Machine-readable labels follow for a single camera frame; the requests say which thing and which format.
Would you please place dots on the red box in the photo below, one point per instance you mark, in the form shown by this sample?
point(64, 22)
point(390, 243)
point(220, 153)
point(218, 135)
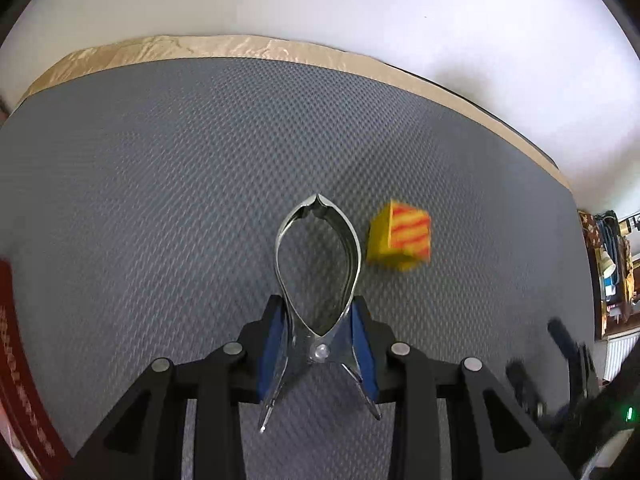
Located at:
point(25, 385)

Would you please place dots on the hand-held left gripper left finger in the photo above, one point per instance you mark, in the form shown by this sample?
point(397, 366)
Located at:
point(272, 357)

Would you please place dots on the yellow red striped cube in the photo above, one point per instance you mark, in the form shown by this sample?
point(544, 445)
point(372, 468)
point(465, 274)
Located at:
point(400, 235)

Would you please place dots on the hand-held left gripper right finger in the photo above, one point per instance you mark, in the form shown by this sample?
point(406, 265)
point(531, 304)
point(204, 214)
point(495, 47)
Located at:
point(364, 355)

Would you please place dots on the silver metal tongs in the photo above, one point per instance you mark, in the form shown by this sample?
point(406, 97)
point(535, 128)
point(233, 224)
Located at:
point(320, 352)

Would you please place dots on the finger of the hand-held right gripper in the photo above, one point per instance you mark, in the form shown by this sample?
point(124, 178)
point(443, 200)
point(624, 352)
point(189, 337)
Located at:
point(570, 347)
point(525, 385)

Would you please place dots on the grey textured mat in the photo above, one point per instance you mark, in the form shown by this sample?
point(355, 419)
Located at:
point(150, 185)

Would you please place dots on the white radiator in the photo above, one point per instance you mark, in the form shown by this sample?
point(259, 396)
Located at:
point(620, 357)

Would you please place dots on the cluttered shelf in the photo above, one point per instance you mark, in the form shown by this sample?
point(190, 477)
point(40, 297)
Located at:
point(612, 270)

